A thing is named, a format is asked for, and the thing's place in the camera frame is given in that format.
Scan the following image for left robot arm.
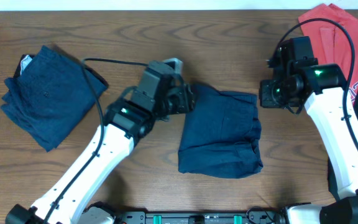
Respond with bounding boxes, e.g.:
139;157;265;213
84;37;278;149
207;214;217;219
5;84;195;223

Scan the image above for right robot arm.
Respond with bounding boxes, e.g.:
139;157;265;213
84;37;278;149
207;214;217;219
259;64;358;223

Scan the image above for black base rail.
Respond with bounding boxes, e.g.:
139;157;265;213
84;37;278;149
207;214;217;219
79;202;287;224

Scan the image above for navy shorts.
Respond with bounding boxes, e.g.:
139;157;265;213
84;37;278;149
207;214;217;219
178;85;264;179
1;45;108;151

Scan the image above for folded navy shorts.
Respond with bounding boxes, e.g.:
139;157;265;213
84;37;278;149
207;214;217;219
1;45;108;151

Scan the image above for red t-shirt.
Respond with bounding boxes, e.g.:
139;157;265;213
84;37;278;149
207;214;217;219
297;3;358;103

